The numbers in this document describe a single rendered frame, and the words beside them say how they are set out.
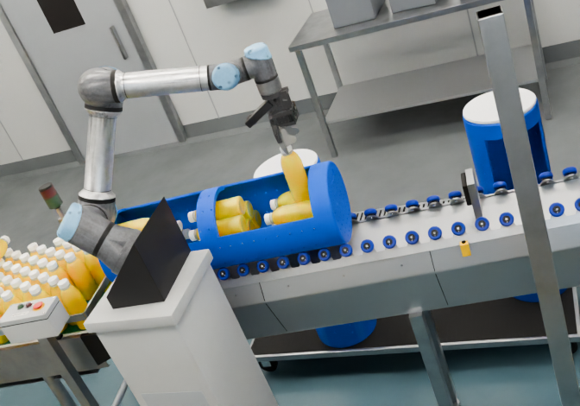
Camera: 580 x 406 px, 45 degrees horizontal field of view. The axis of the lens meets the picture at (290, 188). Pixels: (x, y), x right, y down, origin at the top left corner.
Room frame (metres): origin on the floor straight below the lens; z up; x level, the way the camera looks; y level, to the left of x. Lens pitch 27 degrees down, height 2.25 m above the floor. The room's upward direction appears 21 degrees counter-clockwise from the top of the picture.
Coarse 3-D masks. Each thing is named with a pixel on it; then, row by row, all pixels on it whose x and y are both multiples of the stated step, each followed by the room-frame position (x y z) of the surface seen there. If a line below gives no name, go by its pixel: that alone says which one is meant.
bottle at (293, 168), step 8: (288, 152) 2.09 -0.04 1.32; (288, 160) 2.08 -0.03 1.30; (296, 160) 2.08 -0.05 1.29; (288, 168) 2.08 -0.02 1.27; (296, 168) 2.07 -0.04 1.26; (304, 168) 2.10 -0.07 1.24; (288, 176) 2.08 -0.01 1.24; (296, 176) 2.07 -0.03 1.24; (304, 176) 2.08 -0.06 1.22; (288, 184) 2.10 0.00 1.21; (296, 184) 2.07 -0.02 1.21; (304, 184) 2.08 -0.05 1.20; (296, 192) 2.08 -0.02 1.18; (304, 192) 2.07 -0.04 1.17; (296, 200) 2.09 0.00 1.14
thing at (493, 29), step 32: (480, 32) 1.55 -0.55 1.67; (512, 64) 1.53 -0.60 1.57; (512, 96) 1.53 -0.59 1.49; (512, 128) 1.54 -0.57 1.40; (512, 160) 1.54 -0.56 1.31; (544, 224) 1.53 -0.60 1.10; (544, 256) 1.53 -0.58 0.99; (544, 288) 1.54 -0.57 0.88; (544, 320) 1.55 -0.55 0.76; (576, 384) 1.53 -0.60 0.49
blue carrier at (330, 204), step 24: (312, 168) 2.08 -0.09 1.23; (336, 168) 2.15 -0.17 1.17; (216, 192) 2.20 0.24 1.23; (240, 192) 2.30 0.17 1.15; (264, 192) 2.29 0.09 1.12; (312, 192) 2.00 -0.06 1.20; (336, 192) 2.06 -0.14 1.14; (120, 216) 2.45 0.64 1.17; (144, 216) 2.44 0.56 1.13; (336, 216) 1.96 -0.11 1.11; (216, 240) 2.07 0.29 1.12; (240, 240) 2.04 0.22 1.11; (264, 240) 2.01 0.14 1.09; (288, 240) 1.99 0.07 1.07; (312, 240) 1.97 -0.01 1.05; (336, 240) 1.96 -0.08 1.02; (216, 264) 2.10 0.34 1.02
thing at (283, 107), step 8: (264, 96) 2.08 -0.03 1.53; (272, 96) 2.07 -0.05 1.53; (280, 96) 2.08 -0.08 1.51; (288, 96) 2.08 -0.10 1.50; (272, 104) 2.09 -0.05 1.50; (280, 104) 2.09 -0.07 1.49; (288, 104) 2.07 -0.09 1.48; (272, 112) 2.09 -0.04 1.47; (280, 112) 2.06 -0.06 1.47; (288, 112) 2.06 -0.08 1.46; (296, 112) 2.10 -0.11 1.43; (280, 120) 2.08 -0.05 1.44; (288, 120) 2.06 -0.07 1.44; (296, 120) 2.08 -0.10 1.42
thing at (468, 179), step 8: (472, 168) 1.97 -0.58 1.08; (464, 176) 1.95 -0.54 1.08; (472, 176) 1.92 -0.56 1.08; (464, 184) 1.90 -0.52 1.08; (472, 184) 1.88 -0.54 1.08; (464, 192) 1.89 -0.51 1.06; (472, 192) 1.88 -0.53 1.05; (472, 200) 1.88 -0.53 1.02; (480, 200) 1.96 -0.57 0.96; (480, 208) 1.88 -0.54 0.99; (480, 216) 1.88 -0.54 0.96
